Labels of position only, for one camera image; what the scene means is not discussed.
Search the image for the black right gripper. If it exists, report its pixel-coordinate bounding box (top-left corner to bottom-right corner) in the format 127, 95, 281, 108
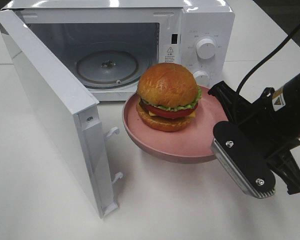
208, 81, 300, 195

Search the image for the pink round plate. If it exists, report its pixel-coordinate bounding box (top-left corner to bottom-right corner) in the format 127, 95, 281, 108
122, 86, 228, 164

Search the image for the toy hamburger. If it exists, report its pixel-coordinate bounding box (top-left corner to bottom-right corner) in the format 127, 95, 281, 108
136, 63, 202, 132

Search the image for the white microwave door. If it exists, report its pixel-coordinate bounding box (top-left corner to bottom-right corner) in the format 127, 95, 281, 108
0, 10, 123, 218

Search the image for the lower white microwave knob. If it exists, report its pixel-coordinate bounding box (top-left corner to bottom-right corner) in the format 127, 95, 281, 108
193, 70, 210, 88

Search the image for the white microwave knob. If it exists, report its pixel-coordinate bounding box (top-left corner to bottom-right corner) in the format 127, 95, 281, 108
195, 37, 217, 60
193, 70, 210, 88

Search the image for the upper white microwave knob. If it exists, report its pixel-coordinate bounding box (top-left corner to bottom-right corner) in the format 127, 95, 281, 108
195, 37, 217, 60

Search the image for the white microwave oven body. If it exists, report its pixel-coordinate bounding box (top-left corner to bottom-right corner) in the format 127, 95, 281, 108
0, 0, 235, 102

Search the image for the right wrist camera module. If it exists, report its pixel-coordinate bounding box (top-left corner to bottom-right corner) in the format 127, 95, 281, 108
211, 121, 276, 199

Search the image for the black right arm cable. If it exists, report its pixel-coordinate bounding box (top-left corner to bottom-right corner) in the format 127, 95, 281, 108
236, 14, 300, 95

